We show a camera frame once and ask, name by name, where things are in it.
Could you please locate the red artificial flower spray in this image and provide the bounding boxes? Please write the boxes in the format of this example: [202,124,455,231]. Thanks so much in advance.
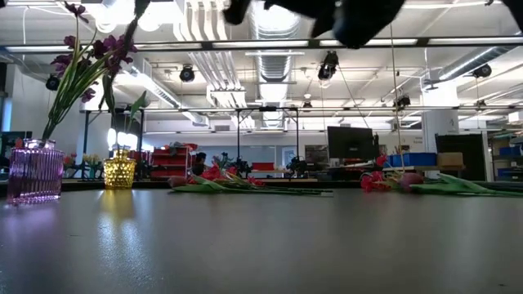
[359,154,409,194]
[186,162,334,194]

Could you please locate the background flower bunches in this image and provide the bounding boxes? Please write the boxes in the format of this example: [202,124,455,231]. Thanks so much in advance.
[63,153,103,180]

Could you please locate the black computer monitor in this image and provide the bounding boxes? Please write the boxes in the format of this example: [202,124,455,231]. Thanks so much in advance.
[326,125,380,161]

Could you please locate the black table frame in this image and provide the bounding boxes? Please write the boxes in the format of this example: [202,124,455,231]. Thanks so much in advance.
[0,178,523,193]

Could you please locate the blue storage bin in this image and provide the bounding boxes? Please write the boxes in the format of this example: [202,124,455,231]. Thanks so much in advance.
[387,152,438,167]

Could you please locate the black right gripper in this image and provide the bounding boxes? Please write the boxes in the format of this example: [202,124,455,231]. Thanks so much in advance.
[263,0,406,50]

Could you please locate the person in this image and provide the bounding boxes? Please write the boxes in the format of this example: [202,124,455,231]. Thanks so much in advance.
[191,151,208,176]

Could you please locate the purple ribbed glass vase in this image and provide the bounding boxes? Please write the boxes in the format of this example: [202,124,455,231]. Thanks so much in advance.
[6,137,65,206]

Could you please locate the brown cardboard box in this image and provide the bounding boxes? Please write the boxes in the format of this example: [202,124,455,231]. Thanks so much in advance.
[436,151,465,167]

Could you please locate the red drawer cabinet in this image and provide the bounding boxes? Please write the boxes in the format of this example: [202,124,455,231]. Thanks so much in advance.
[150,145,192,180]

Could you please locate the overhead rig crossbar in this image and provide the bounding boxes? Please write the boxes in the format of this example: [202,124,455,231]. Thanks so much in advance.
[0,36,523,53]

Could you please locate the storage shelf with bins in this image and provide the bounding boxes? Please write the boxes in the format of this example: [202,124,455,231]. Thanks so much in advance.
[488,130,523,181]

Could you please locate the black background rig frame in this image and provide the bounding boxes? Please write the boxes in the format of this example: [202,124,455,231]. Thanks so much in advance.
[81,105,302,180]

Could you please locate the black tall cabinet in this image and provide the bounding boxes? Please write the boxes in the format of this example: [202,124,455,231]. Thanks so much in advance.
[434,132,488,181]

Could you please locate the yellow textured glass vase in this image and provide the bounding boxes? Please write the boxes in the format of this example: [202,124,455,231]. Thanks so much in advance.
[102,149,137,190]

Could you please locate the pink artificial tulip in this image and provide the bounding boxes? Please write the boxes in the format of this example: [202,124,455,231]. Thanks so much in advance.
[396,171,523,198]

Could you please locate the purple artificial flower spray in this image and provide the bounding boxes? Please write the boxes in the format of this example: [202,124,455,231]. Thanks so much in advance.
[60,34,138,142]
[42,2,99,142]

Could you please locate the silver ventilation duct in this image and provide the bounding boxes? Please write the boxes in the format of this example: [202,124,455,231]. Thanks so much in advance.
[248,0,302,103]

